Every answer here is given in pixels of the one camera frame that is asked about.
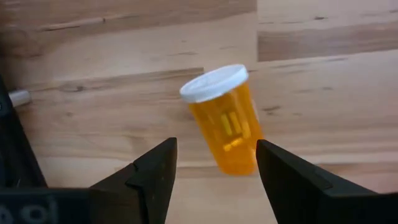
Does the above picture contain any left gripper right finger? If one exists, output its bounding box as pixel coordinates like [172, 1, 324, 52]
[256, 139, 398, 224]

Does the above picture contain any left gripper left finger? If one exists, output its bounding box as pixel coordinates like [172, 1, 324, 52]
[0, 137, 178, 224]

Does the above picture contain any amber pill bottle white cap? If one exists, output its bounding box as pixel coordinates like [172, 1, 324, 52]
[179, 63, 265, 177]

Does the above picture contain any black aluminium rig frame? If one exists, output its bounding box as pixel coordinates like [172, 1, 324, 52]
[0, 73, 47, 189]

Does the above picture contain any small white post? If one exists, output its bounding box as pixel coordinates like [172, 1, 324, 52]
[8, 89, 32, 107]

